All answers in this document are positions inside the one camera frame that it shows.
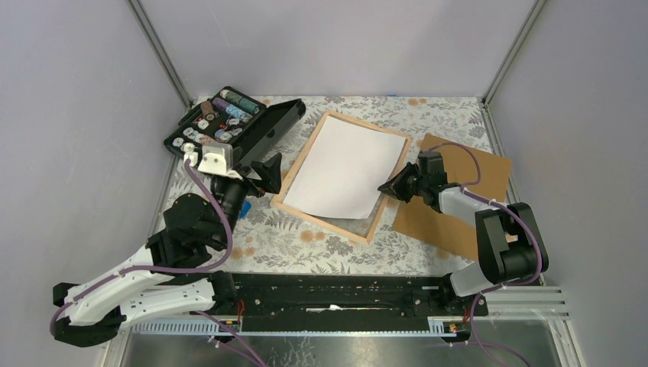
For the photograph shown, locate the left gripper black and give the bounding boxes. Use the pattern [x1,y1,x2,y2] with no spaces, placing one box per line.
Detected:
[213,147,284,248]

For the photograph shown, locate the black sewing kit case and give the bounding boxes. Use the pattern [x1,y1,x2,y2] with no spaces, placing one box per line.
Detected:
[163,86,306,168]

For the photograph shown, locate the teal thread spool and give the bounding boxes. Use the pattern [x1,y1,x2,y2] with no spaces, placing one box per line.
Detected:
[219,89,261,115]

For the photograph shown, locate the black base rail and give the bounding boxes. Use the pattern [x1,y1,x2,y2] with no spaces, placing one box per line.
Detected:
[206,273,488,330]

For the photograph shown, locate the purple thread spool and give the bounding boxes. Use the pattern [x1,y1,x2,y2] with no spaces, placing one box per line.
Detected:
[212,97,238,117]

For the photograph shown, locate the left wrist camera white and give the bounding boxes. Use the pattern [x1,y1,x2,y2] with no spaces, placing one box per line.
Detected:
[181,142,243,180]

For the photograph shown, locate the grey slotted cable duct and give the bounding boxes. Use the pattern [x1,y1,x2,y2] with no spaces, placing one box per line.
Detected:
[131,317,458,339]

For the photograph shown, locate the right aluminium corner post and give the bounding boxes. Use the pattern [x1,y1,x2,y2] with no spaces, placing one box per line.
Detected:
[481,0,549,106]

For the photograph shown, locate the light blue thread spool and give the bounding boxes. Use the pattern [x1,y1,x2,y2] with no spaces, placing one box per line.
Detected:
[225,104,252,122]

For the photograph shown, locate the aluminium corner post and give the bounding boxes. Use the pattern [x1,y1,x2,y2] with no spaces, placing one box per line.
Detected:
[481,0,549,106]
[125,0,193,109]

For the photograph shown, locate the yellow blue toy car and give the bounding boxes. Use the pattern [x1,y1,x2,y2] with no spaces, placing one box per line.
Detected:
[238,200,252,219]

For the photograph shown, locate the wooden picture frame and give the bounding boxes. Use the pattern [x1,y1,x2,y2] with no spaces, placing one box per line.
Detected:
[271,111,412,244]

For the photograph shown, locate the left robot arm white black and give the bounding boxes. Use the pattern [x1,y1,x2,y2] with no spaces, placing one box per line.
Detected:
[50,153,283,347]

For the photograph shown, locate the photo print white back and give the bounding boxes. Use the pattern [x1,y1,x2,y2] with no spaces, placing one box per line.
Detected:
[282,114,408,219]

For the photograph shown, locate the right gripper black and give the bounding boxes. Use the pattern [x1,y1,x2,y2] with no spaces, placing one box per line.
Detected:
[377,163,427,204]

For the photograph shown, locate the left aluminium corner post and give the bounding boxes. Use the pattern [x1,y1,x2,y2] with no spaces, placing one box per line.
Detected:
[125,0,193,109]

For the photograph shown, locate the brown thread spool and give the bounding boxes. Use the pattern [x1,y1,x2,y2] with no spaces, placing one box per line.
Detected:
[199,100,218,122]

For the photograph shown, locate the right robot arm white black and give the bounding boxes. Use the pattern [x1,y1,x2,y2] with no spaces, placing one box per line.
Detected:
[378,151,549,315]

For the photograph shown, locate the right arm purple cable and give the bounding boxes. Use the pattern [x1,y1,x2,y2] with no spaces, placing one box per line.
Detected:
[425,141,543,367]

